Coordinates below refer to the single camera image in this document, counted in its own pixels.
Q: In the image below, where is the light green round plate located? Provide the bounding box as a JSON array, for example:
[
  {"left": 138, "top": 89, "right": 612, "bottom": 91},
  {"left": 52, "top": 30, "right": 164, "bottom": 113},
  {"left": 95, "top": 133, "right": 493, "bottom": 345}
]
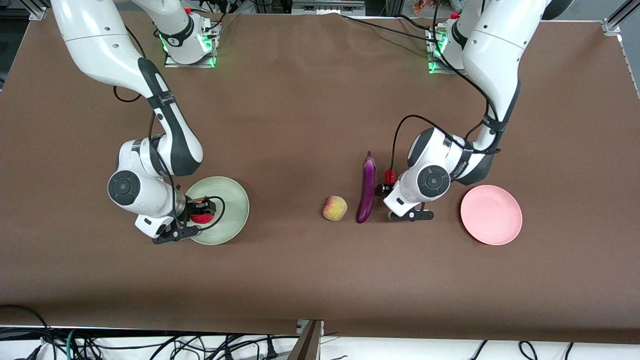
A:
[{"left": 185, "top": 176, "right": 250, "bottom": 246}]

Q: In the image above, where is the pink round plate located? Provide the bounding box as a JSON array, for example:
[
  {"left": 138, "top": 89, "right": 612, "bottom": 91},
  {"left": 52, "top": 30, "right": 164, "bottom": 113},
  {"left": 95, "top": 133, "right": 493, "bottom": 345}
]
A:
[{"left": 460, "top": 184, "right": 523, "bottom": 246}]

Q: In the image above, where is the aluminium frame profile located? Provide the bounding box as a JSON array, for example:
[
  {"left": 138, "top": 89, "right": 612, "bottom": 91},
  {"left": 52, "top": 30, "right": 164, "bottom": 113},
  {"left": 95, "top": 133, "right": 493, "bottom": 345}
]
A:
[
  {"left": 602, "top": 0, "right": 640, "bottom": 37},
  {"left": 27, "top": 0, "right": 51, "bottom": 21}
]

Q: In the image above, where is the black cable on cloth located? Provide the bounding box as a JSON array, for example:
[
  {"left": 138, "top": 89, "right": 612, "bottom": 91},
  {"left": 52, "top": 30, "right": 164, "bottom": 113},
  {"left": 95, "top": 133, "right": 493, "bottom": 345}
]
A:
[{"left": 341, "top": 14, "right": 436, "bottom": 42}]

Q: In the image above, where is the grey device box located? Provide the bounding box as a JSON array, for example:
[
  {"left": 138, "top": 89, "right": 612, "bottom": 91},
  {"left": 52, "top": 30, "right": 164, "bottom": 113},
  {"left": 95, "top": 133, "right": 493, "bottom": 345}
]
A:
[{"left": 291, "top": 0, "right": 367, "bottom": 16}]

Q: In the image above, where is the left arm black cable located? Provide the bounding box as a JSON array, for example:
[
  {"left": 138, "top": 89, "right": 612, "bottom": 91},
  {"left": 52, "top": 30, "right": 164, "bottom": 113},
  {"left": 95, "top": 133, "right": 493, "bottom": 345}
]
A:
[{"left": 390, "top": 0, "right": 503, "bottom": 173}]

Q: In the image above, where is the purple eggplant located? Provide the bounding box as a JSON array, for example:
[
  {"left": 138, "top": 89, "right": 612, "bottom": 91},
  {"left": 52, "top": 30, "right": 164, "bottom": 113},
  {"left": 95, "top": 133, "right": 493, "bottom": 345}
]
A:
[{"left": 356, "top": 151, "right": 377, "bottom": 224}]

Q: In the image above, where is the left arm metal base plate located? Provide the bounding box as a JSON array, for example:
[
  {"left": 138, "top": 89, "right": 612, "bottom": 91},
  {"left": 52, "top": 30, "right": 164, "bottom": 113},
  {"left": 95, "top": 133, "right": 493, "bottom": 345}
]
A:
[{"left": 427, "top": 59, "right": 471, "bottom": 76}]

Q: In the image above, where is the yellow pink peach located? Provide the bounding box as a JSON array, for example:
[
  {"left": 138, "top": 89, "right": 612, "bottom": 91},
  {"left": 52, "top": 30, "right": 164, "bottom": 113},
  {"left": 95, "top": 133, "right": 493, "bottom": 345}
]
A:
[{"left": 322, "top": 195, "right": 348, "bottom": 222}]

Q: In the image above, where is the teal cable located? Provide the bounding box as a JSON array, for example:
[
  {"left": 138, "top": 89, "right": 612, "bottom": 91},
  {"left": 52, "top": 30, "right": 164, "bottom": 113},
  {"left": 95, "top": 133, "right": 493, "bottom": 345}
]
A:
[{"left": 65, "top": 328, "right": 83, "bottom": 360}]

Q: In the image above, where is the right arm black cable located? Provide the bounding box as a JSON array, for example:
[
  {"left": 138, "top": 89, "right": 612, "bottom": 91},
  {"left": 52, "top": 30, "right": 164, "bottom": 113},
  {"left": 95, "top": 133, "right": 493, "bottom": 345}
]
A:
[{"left": 113, "top": 25, "right": 227, "bottom": 236}]

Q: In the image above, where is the brown wooden post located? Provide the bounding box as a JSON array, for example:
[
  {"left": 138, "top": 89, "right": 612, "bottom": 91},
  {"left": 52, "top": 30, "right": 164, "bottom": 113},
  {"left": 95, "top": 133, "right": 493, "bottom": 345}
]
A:
[{"left": 287, "top": 320, "right": 324, "bottom": 360}]

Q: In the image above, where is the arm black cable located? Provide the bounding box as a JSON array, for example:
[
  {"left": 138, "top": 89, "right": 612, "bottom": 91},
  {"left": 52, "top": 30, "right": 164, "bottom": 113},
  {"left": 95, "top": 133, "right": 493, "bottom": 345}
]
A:
[
  {"left": 113, "top": 25, "right": 227, "bottom": 236},
  {"left": 390, "top": 0, "right": 503, "bottom": 173}
]

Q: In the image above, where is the brown table cover cloth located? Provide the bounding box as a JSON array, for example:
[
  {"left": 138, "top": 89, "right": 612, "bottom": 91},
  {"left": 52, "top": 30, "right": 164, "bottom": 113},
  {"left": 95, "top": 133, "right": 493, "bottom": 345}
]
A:
[{"left": 0, "top": 10, "right": 640, "bottom": 345}]

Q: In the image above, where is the black looped floor cable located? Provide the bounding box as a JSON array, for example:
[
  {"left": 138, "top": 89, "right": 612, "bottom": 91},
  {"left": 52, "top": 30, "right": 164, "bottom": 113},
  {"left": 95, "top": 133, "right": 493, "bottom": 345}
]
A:
[{"left": 0, "top": 304, "right": 58, "bottom": 360}]

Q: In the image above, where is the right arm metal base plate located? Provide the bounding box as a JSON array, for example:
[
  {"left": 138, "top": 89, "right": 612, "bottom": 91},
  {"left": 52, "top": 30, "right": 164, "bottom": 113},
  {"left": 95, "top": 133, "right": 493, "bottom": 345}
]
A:
[{"left": 164, "top": 52, "right": 217, "bottom": 69}]

